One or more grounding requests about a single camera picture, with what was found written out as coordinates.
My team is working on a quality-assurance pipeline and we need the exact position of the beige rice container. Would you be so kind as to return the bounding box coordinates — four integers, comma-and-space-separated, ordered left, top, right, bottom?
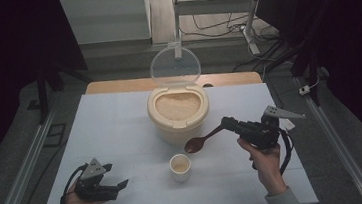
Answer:
145, 82, 214, 149

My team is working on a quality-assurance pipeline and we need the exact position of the person's right hand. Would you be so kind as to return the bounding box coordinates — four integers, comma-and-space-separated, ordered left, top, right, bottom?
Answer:
237, 134, 289, 199

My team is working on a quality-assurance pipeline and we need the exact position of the white cabinet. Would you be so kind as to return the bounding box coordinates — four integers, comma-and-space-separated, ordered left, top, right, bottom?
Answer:
58, 0, 153, 48

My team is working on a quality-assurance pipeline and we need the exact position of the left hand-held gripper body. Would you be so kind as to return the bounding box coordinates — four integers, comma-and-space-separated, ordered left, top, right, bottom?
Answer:
72, 156, 119, 204

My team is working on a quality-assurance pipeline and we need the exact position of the small white box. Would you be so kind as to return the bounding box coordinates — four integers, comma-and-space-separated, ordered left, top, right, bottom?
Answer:
298, 85, 311, 97

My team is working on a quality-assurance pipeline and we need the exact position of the small heap of rice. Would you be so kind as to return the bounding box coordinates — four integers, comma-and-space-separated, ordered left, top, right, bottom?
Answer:
173, 161, 190, 173

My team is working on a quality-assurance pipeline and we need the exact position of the white desk frame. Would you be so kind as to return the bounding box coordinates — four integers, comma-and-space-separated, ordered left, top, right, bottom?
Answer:
169, 0, 270, 63

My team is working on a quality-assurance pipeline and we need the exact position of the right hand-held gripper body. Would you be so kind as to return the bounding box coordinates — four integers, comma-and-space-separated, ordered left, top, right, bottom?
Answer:
233, 102, 309, 154

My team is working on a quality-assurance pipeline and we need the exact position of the black stand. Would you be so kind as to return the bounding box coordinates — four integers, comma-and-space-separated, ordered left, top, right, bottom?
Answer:
256, 32, 326, 112
31, 55, 96, 126

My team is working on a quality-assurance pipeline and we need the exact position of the uncooked rice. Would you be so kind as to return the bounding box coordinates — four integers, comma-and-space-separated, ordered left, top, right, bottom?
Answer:
153, 90, 203, 123

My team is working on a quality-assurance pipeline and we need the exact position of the white cup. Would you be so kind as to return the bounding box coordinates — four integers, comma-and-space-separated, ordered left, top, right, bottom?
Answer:
168, 152, 194, 184

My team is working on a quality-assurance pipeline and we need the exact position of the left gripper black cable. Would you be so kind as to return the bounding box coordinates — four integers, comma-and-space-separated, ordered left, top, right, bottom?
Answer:
56, 162, 93, 204

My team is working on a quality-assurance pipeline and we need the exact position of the clear round container lid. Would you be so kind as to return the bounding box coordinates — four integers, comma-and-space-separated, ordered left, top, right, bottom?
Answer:
148, 43, 203, 90

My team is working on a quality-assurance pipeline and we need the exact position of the white paper tag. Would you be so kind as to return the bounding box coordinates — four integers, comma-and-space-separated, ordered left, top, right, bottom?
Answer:
280, 117, 297, 132

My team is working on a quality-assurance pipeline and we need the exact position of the white table mat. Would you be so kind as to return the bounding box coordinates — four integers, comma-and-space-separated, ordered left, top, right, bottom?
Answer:
27, 73, 319, 204

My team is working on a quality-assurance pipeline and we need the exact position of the brown wooden spoon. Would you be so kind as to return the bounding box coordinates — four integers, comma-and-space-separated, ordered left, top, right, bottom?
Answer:
182, 124, 229, 155

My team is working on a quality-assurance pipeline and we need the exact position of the aluminium rail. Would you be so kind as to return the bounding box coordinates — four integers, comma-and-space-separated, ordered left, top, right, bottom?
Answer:
0, 105, 67, 204
295, 71, 362, 204

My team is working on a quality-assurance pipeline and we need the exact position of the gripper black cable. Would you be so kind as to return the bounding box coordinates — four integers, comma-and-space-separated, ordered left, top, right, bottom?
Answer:
274, 127, 297, 176
56, 162, 93, 204

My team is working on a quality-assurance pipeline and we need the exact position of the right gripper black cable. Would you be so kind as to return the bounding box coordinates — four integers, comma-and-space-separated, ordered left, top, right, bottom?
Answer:
274, 127, 297, 176

